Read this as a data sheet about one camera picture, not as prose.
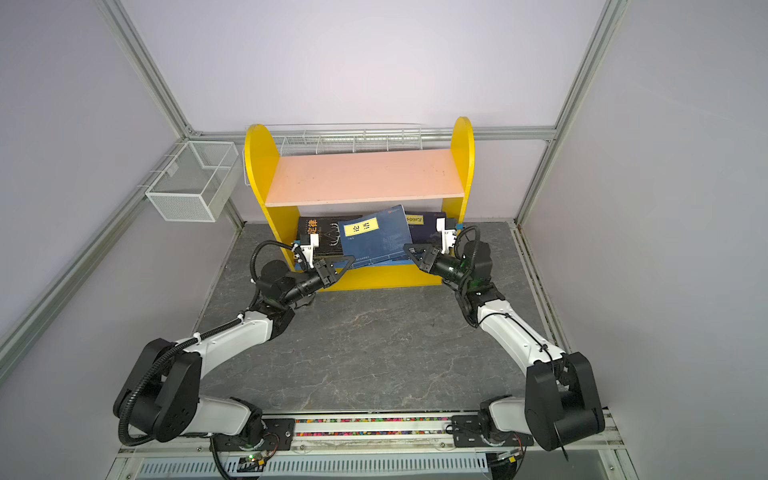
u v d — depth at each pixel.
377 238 0.77
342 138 0.94
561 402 0.41
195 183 0.99
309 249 0.73
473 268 0.59
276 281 0.62
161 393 0.43
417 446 0.73
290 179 0.76
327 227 0.94
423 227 0.91
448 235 0.71
